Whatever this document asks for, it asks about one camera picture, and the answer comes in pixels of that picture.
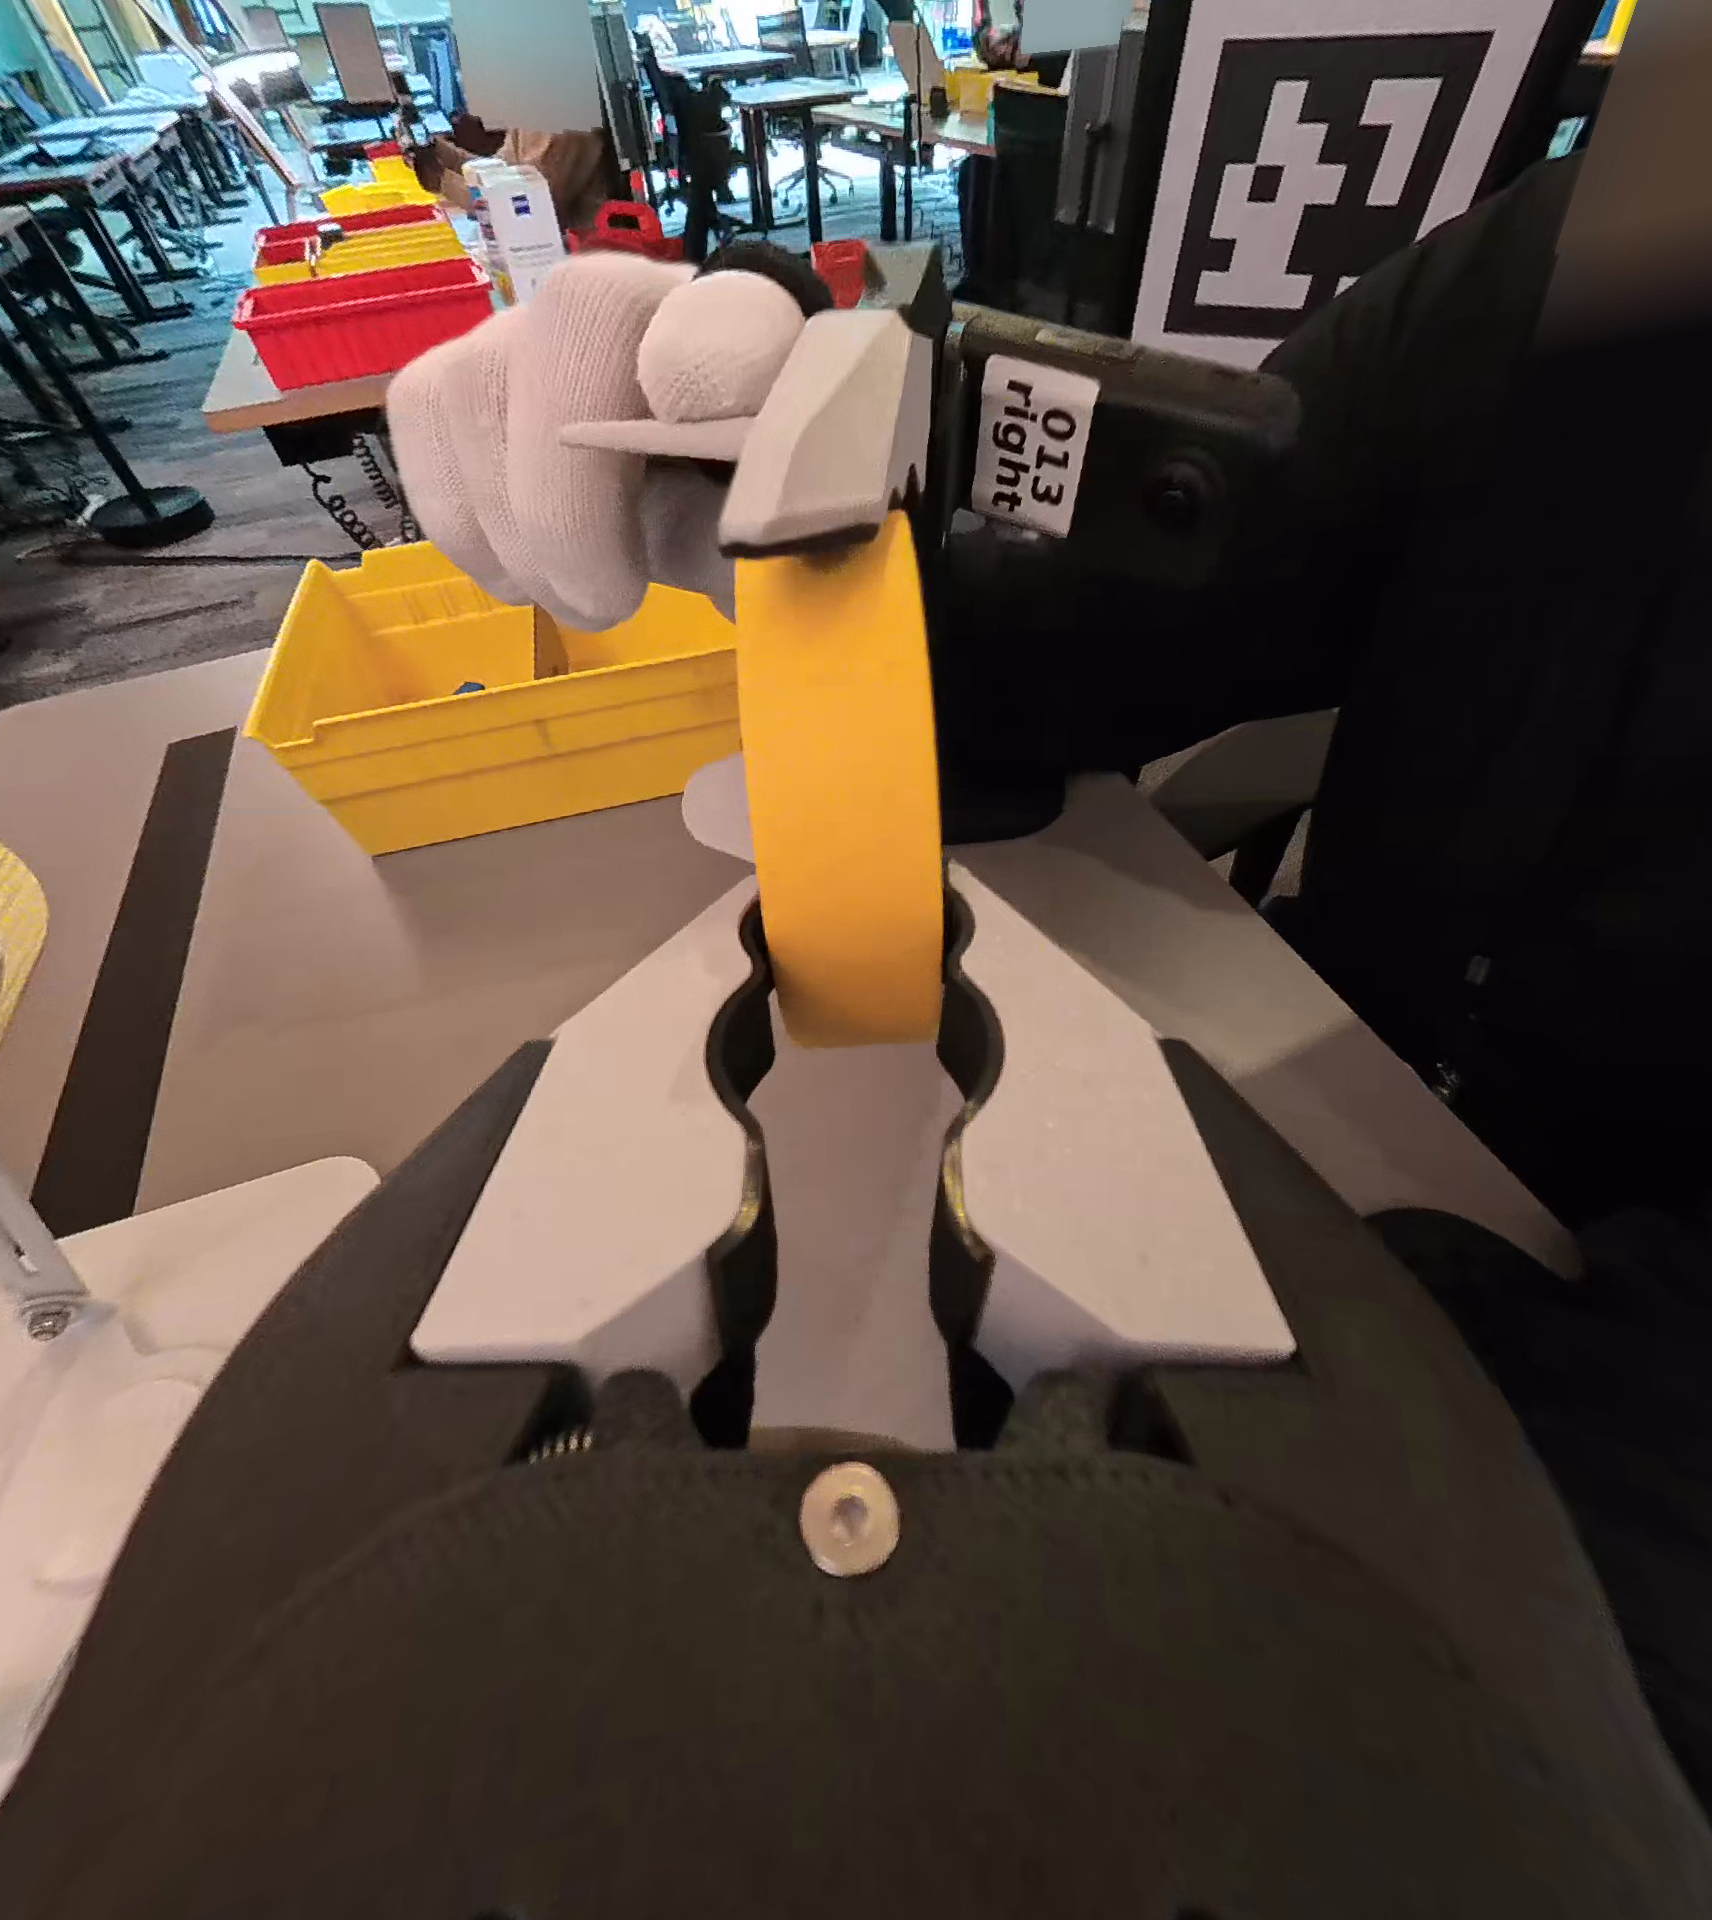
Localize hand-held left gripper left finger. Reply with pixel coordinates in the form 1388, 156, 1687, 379
407, 898, 781, 1449

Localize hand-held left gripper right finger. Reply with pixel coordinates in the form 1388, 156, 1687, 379
925, 861, 1305, 1449

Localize red bag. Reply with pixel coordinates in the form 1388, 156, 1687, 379
571, 203, 684, 265

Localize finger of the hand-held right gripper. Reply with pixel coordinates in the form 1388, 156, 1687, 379
556, 418, 757, 464
715, 307, 947, 563

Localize yellow tape roll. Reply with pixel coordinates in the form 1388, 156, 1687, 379
735, 512, 947, 1049

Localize long yellow bin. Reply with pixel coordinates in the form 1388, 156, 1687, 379
256, 218, 462, 287

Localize wooden office desk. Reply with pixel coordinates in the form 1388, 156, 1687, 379
203, 323, 500, 438

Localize person's right hand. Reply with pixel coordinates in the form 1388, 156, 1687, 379
386, 253, 802, 629

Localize long red bin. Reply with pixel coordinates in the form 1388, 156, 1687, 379
230, 257, 497, 387

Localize white card display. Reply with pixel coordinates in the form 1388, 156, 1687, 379
474, 156, 564, 302

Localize yellow plastic bin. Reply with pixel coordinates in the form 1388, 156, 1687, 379
243, 538, 745, 857

